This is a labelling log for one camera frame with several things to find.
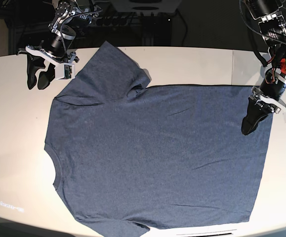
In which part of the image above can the blue grey T-shirt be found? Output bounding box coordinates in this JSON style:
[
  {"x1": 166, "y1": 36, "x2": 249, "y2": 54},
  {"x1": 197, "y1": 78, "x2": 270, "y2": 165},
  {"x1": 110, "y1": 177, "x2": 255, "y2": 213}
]
[{"x1": 44, "y1": 42, "x2": 272, "y2": 237}]

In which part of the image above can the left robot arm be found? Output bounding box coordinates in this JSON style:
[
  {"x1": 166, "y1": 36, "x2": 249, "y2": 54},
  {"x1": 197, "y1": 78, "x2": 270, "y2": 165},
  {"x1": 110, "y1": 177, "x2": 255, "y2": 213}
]
[{"x1": 239, "y1": 0, "x2": 286, "y2": 135}]

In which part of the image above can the black power strip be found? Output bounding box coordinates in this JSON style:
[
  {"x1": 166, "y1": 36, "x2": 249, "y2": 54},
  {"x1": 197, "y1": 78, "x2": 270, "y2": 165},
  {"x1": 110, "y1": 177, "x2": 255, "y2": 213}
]
[{"x1": 90, "y1": 15, "x2": 132, "y2": 27}]

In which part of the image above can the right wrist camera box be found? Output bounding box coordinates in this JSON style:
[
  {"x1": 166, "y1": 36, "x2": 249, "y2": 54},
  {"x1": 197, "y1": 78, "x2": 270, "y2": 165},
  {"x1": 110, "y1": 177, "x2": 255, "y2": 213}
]
[{"x1": 54, "y1": 63, "x2": 76, "y2": 80}]

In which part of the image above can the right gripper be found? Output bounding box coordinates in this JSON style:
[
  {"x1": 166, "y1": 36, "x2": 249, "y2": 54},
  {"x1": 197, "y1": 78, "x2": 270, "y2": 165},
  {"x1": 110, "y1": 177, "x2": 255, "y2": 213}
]
[{"x1": 17, "y1": 33, "x2": 76, "y2": 90}]

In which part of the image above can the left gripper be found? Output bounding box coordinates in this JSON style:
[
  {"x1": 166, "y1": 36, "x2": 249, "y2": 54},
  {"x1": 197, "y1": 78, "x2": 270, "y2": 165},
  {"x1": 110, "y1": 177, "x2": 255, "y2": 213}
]
[{"x1": 241, "y1": 70, "x2": 286, "y2": 134}]

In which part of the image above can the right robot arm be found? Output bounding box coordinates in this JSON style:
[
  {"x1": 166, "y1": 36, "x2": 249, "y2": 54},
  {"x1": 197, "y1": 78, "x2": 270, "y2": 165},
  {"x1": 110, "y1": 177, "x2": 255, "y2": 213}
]
[{"x1": 17, "y1": 0, "x2": 103, "y2": 90}]

